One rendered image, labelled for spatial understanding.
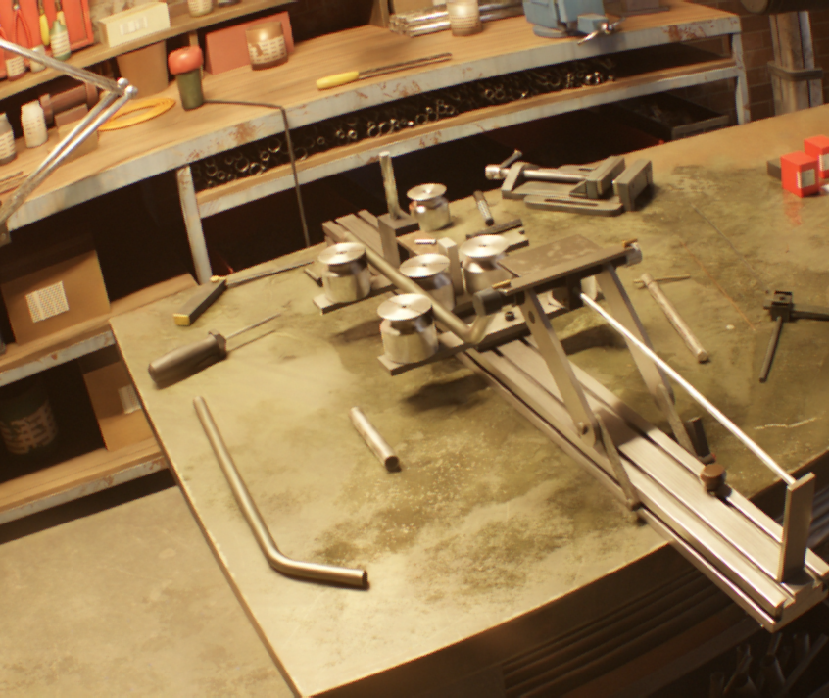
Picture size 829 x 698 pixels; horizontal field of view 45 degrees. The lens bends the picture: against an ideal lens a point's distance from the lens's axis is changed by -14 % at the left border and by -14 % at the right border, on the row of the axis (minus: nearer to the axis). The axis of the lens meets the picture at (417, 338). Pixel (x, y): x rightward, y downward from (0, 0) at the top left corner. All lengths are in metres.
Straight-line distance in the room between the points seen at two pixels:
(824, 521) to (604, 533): 1.07
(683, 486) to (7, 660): 1.76
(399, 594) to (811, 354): 0.49
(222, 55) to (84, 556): 1.39
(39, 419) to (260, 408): 1.64
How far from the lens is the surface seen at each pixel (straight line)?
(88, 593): 2.45
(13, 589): 2.56
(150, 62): 2.96
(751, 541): 0.82
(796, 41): 2.30
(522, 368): 1.06
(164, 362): 1.22
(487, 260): 1.15
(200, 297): 1.38
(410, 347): 1.06
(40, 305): 2.51
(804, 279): 1.26
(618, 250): 0.95
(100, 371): 2.60
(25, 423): 2.71
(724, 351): 1.12
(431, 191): 1.46
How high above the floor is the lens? 1.43
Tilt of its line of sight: 27 degrees down
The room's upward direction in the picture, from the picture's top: 10 degrees counter-clockwise
